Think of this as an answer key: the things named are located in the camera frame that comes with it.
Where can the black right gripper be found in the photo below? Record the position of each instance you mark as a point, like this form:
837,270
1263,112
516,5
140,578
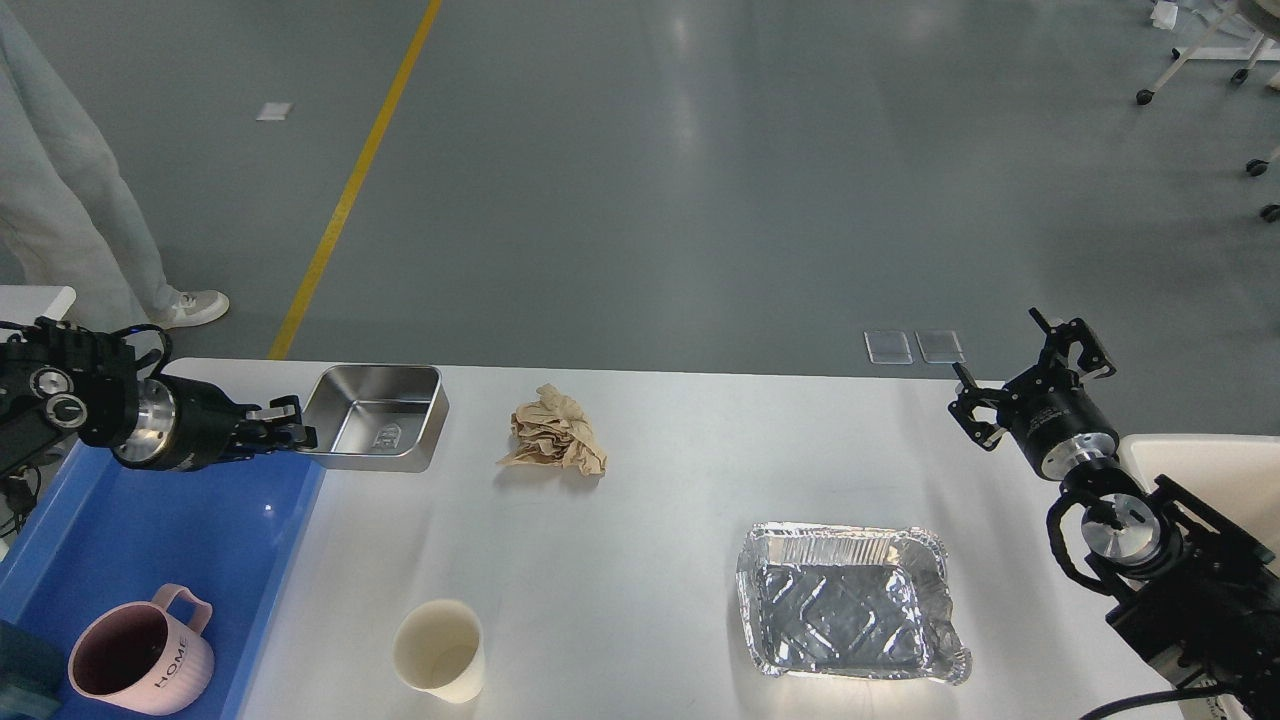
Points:
1062,425

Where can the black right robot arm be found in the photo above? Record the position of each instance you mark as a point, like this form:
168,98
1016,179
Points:
1194,593

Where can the aluminium foil tray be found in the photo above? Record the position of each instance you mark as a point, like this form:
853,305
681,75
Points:
856,602

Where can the white side table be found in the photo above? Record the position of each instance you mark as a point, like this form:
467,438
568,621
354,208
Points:
23,303

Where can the pink mug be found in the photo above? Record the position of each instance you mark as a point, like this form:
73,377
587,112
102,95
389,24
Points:
149,657

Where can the crumpled brown paper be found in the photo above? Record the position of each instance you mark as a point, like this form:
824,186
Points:
554,431

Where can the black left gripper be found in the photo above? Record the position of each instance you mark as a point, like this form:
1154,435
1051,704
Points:
185,425

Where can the cream paper cup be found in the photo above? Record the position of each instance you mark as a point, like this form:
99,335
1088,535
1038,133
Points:
439,650

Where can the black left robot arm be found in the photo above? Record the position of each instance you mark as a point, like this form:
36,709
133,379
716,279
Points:
61,380

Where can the white plastic bin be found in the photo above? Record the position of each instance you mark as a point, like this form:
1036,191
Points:
1237,476

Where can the person in grey trousers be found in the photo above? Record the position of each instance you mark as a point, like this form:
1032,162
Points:
68,215

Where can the blue plastic tray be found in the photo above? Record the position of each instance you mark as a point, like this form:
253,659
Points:
105,535

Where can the stainless steel square tray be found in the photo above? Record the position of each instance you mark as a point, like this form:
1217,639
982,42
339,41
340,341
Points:
377,417

